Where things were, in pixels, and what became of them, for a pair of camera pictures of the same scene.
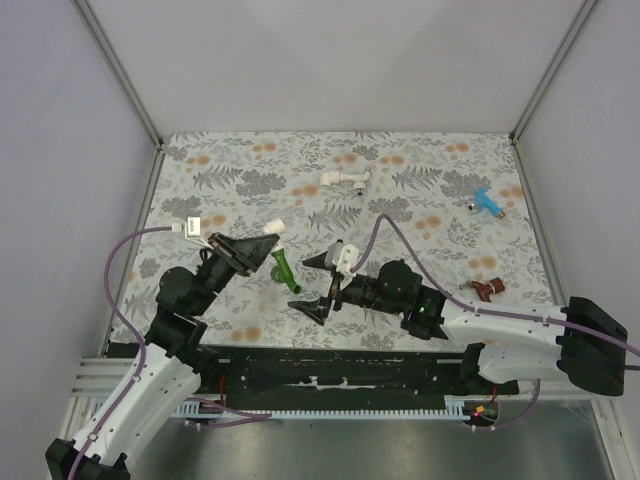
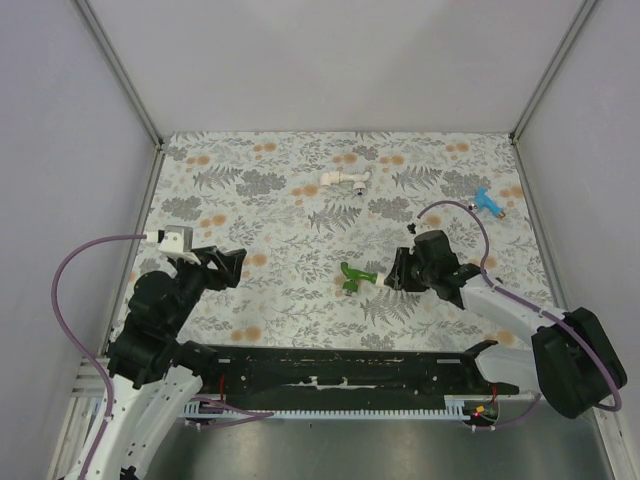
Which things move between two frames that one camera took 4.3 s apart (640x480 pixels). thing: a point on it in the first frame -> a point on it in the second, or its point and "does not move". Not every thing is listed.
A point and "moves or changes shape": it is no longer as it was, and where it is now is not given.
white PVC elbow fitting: [275, 226] moves or changes shape
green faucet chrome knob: [281, 273] moves or changes shape
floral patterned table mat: [453, 203] does not move
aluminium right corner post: [583, 13] does not move
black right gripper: [318, 309] -> [398, 278]
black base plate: [378, 377] does not move
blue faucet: [484, 201] does not move
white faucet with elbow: [335, 177] does not move
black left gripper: [245, 255] -> [229, 266]
